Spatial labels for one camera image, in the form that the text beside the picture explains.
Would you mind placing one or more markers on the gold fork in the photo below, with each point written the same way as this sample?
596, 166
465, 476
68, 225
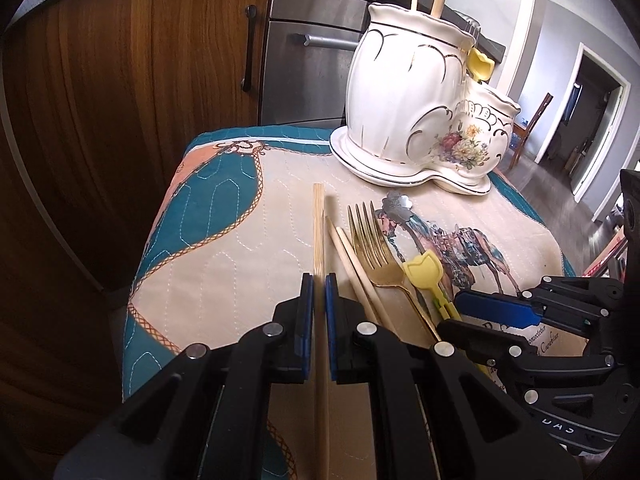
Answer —
379, 263

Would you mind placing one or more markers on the silver flower spoon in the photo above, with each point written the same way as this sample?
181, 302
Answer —
397, 207

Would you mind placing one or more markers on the silver fork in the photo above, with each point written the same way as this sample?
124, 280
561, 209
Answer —
472, 27

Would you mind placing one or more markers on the white ceramic utensil holder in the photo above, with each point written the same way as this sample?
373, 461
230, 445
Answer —
415, 112

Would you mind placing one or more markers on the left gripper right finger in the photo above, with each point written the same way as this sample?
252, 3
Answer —
435, 415

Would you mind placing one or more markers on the black cabinet handle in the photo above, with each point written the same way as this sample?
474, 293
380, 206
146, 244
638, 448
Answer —
251, 16

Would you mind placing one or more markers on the quilted horse print cloth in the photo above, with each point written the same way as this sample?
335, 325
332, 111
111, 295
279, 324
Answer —
233, 238

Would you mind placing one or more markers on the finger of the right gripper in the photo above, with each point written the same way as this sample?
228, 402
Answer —
482, 344
502, 309

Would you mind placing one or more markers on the stainless steel oven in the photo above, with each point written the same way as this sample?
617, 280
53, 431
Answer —
309, 49

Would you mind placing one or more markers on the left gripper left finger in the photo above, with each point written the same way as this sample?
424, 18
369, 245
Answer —
205, 414

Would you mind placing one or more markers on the wooden cabinet door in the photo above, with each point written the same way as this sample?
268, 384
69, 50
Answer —
104, 96

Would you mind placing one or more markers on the wooden chair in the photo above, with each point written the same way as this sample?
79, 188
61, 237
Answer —
522, 133

